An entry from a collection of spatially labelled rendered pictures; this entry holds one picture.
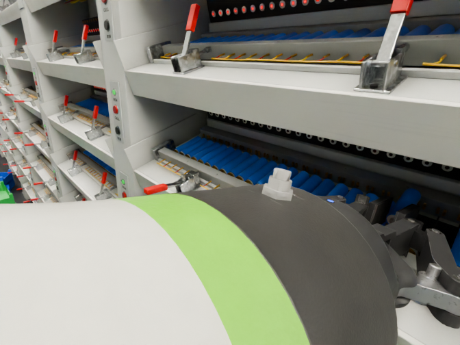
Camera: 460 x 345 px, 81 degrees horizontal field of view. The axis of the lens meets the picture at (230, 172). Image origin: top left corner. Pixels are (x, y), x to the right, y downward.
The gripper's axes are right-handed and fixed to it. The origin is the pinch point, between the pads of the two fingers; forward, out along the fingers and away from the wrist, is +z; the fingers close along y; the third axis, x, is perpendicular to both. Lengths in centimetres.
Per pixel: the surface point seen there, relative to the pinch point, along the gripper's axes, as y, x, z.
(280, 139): -21.8, 4.0, 10.9
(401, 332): 4.2, -8.5, -3.7
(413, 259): 2.9, -3.3, 0.5
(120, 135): -50, -2, -5
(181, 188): -28.7, -6.7, -4.0
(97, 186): -82, -25, 4
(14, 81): -186, -1, -3
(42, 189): -185, -63, 12
